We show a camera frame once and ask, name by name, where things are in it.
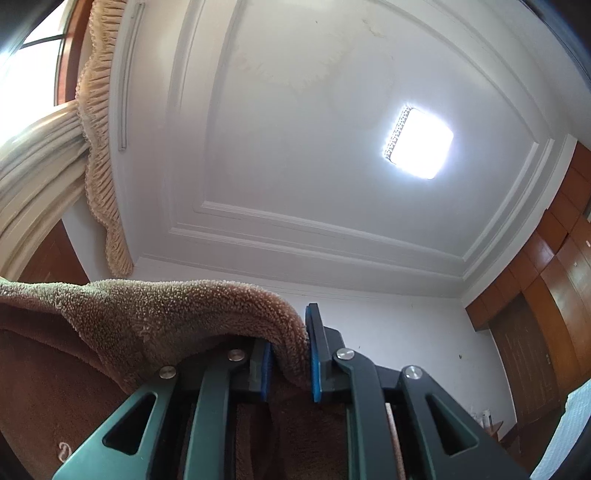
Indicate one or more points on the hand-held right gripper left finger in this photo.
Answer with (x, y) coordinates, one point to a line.
(265, 369)

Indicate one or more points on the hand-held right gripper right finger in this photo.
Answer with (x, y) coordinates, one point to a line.
(315, 360)

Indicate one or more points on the brown fleece garment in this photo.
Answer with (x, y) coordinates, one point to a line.
(138, 314)

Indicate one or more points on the square ceiling light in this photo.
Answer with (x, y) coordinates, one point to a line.
(418, 143)

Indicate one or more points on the wooden wardrobe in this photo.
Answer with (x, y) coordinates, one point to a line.
(545, 286)

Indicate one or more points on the white bedding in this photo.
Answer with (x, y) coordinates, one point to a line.
(570, 434)

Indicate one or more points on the pleated peach curtain valance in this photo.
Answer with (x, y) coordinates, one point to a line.
(99, 138)

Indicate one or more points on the cream curtain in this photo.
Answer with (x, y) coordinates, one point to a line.
(41, 157)

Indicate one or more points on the white curtain track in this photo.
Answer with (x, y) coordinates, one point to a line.
(129, 78)

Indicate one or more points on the wooden framed window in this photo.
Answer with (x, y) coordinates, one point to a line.
(27, 69)

